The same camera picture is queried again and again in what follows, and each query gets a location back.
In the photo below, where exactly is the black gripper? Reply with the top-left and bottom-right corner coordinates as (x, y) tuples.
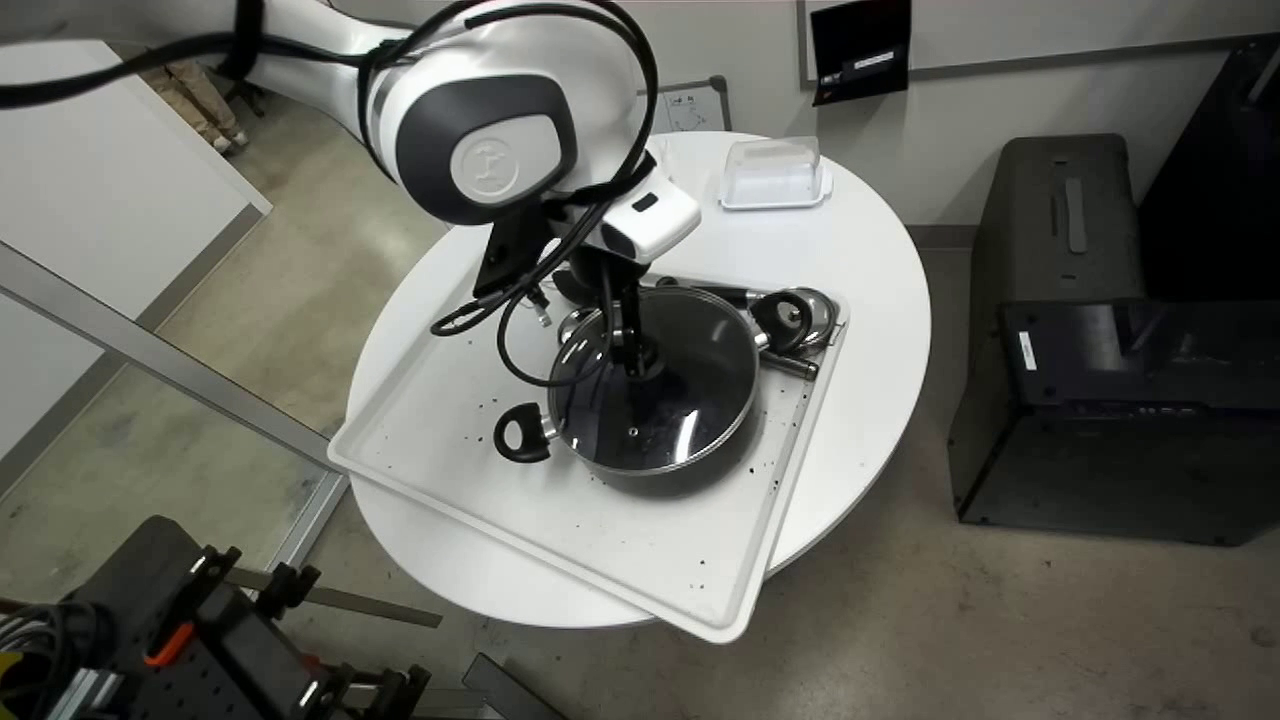
(550, 244), (673, 377)

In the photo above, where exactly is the glass lid with black knob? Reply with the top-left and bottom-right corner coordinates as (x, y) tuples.
(547, 285), (766, 482)

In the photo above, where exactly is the white wrist adapter box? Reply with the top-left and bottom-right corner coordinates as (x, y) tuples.
(596, 171), (703, 267)

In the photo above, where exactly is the clear plastic container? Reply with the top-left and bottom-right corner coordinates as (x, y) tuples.
(714, 134), (834, 217)

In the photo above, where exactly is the white plastic tray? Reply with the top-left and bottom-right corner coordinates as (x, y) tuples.
(327, 244), (851, 647)

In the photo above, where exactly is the small framed scribbled panel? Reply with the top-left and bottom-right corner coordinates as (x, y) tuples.
(653, 73), (737, 140)

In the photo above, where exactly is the round white table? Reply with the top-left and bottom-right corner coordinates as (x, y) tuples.
(338, 129), (934, 632)

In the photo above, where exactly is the dark floor plate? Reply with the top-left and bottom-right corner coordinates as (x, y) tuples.
(457, 647), (573, 720)

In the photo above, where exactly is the grey flat floor bar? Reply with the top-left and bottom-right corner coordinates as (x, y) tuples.
(233, 566), (447, 632)

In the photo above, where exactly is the black floor cabinet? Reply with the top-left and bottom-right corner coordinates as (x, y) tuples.
(949, 134), (1280, 552)

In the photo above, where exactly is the brown wooden object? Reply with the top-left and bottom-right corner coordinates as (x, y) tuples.
(139, 57), (250, 161)

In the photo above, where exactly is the black equipment cart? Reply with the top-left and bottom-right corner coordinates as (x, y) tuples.
(0, 513), (436, 720)

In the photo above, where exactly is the black upright panel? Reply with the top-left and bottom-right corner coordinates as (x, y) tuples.
(1136, 33), (1280, 309)

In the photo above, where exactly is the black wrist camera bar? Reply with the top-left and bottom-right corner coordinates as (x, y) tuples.
(473, 217), (537, 300)

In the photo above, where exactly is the black pot with loop handles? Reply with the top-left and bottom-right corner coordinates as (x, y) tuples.
(493, 282), (823, 490)

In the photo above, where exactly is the black wall holder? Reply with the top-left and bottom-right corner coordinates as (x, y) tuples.
(807, 0), (917, 110)

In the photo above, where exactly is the grey aluminium frame rail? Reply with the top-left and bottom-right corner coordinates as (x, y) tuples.
(0, 238), (357, 578)

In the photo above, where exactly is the large wall whiteboard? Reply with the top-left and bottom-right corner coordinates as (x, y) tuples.
(794, 0), (1280, 88)

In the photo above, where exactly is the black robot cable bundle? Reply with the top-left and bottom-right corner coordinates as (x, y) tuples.
(0, 0), (664, 393)

